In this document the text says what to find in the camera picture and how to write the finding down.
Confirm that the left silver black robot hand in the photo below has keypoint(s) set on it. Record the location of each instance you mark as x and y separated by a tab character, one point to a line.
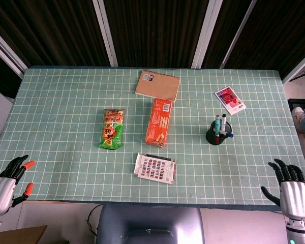
1	193

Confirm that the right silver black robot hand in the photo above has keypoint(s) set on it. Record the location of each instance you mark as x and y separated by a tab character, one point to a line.
296	198

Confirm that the blue whiteboard marker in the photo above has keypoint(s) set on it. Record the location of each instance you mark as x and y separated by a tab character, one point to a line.
230	135

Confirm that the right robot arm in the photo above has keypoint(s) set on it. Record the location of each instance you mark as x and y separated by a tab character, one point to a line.
298	232

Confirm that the black mesh pen holder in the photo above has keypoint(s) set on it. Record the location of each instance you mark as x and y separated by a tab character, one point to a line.
211	137

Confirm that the brown cardboard box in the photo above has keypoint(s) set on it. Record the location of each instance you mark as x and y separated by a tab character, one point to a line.
20	236

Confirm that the white shoe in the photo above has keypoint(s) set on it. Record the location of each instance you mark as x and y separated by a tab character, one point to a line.
298	113

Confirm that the black equipment case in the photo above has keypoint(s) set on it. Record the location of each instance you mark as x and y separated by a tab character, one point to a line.
301	103

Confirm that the green checked tablecloth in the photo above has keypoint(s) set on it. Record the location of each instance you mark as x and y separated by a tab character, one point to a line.
66	101

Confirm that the red white card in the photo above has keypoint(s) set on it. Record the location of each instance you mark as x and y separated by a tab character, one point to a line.
230	100

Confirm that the green orange snack bag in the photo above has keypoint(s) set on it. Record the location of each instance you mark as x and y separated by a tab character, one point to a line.
111	129

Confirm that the white postcard pack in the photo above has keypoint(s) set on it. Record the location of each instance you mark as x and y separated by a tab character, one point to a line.
153	169

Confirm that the grey robot torso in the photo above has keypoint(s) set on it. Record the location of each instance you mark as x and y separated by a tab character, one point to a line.
150	223

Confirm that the orange cardboard box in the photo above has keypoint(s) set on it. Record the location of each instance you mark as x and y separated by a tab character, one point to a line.
158	122

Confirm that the brown spiral notebook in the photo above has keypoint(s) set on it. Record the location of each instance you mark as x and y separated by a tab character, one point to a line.
157	86

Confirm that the white partition frame post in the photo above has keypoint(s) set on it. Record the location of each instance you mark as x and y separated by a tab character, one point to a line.
206	30
298	67
106	30
7	50
240	30

